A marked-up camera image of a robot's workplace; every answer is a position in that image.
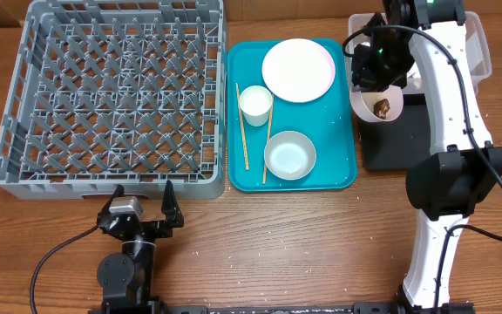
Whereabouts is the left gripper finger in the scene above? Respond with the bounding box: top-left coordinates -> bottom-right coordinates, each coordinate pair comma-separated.
160,181 -> 185,229
109,185 -> 125,203

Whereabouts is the pink bowl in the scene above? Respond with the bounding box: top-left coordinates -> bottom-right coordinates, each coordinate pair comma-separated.
349,85 -> 404,123

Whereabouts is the brown food scrap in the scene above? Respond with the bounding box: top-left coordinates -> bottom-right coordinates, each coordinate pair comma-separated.
373,99 -> 390,119

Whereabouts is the white paper cup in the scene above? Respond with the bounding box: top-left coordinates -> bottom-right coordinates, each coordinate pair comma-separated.
239,85 -> 273,126

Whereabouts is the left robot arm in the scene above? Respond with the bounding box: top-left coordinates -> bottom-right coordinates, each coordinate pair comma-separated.
97,181 -> 184,313

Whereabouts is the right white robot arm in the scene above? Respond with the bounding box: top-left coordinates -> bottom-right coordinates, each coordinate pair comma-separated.
343,0 -> 502,313

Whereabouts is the clear plastic waste bin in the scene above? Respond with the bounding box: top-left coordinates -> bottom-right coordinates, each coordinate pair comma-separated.
345,11 -> 492,95

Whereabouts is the grey plastic dishwasher rack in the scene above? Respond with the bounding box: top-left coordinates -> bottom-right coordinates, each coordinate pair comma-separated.
0,0 -> 227,199

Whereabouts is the teal plastic serving tray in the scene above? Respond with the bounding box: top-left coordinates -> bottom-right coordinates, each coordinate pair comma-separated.
226,38 -> 357,193

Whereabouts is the black rectangular tray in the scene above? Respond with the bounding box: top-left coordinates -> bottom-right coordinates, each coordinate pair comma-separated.
358,94 -> 431,171

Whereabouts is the large white round plate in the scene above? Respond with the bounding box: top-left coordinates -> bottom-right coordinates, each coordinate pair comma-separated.
261,38 -> 336,103

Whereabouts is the left wooden chopstick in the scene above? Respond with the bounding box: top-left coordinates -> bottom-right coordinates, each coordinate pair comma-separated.
235,83 -> 249,171

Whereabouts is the wooden chopstick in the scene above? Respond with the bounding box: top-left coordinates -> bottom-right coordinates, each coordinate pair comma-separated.
235,83 -> 249,171
262,93 -> 275,185

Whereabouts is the right wooden chopstick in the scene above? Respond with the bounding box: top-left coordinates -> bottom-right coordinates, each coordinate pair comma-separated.
262,93 -> 275,185

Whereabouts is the grey-white bowl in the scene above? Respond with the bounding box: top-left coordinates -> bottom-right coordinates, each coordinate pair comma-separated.
266,131 -> 317,181

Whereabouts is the brown cardboard backdrop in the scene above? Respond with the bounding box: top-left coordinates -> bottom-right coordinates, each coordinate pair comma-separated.
0,0 -> 502,27

